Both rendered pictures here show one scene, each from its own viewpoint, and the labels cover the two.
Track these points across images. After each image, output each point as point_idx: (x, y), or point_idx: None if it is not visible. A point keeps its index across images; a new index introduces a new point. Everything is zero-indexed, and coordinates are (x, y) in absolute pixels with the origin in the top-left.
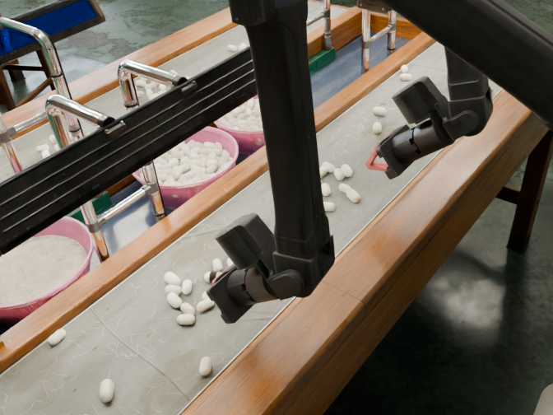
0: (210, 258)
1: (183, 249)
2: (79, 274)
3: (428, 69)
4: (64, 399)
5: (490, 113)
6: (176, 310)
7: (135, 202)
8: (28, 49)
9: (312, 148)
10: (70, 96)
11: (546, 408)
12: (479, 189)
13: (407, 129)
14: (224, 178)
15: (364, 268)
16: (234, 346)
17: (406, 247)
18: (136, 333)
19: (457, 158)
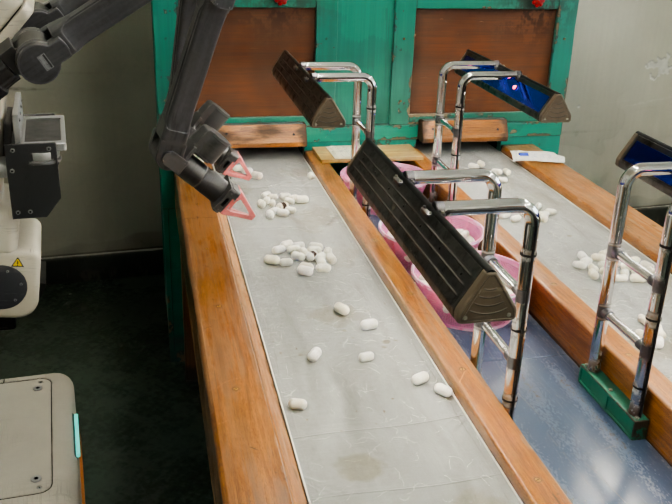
0: (303, 214)
1: (326, 211)
2: (345, 181)
3: (423, 414)
4: (271, 173)
5: (153, 153)
6: (279, 198)
7: None
8: (506, 99)
9: (173, 54)
10: (459, 129)
11: (68, 477)
12: (196, 335)
13: (228, 190)
14: (372, 229)
15: (201, 227)
16: None
17: (189, 242)
18: (282, 189)
19: (224, 301)
